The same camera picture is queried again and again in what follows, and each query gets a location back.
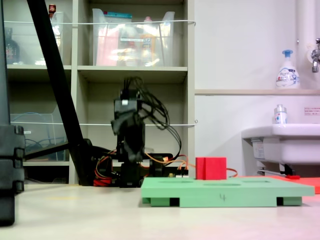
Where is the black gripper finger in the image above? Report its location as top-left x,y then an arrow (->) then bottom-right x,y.
124,121 -> 147,163
110,117 -> 129,138

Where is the red cross columnar block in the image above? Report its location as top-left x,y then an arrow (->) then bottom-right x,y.
195,156 -> 228,181

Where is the orange flat block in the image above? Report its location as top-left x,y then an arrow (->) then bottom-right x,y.
239,174 -> 320,195

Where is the black clamp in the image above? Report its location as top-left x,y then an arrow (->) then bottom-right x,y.
148,152 -> 174,179

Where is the beige shelf unit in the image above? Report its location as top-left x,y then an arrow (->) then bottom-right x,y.
0,0 -> 196,186

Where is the small circuit board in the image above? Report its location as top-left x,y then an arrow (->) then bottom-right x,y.
166,171 -> 190,179

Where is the pink packet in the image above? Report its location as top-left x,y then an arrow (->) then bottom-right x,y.
95,24 -> 120,67

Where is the orange labelled bottle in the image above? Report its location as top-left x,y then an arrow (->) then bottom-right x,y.
139,16 -> 161,67

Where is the large clear plastic bin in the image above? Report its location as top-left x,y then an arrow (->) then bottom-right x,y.
91,8 -> 176,68

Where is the clear file tray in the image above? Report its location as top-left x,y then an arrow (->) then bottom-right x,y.
9,104 -> 70,162

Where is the black tripod brace bar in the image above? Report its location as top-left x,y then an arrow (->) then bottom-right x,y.
24,141 -> 71,161

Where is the black tripod leg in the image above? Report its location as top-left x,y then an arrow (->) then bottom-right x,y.
26,0 -> 94,187

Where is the green board with shaped holes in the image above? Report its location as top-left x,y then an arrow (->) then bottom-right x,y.
140,176 -> 316,208

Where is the notched black stack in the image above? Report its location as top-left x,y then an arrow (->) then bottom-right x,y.
0,0 -> 26,227

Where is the clear plastic storage box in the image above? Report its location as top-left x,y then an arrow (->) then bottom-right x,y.
3,11 -> 65,66

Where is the dark glass bottle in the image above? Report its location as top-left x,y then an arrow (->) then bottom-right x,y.
4,27 -> 21,65

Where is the small clear sanitizer bottle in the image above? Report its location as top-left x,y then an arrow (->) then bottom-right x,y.
273,104 -> 288,125

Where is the white sink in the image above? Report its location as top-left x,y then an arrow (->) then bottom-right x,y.
240,123 -> 320,176

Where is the white foam soap pump bottle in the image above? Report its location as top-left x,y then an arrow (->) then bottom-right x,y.
275,49 -> 301,90

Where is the metal faucet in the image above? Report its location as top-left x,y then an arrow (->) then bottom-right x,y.
307,37 -> 320,74

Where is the white vertical pipe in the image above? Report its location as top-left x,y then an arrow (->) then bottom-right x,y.
296,0 -> 320,52

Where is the black cable bundle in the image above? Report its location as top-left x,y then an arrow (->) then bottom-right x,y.
123,76 -> 183,164

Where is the red yellow wire bundle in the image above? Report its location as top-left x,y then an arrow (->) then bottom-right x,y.
93,149 -> 118,186

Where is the red base mount plate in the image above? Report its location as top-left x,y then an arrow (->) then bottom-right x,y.
93,176 -> 113,187

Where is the orange wire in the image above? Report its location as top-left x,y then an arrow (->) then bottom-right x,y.
144,152 -> 239,179

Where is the white wall notice label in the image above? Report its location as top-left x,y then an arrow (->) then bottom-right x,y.
303,106 -> 320,117

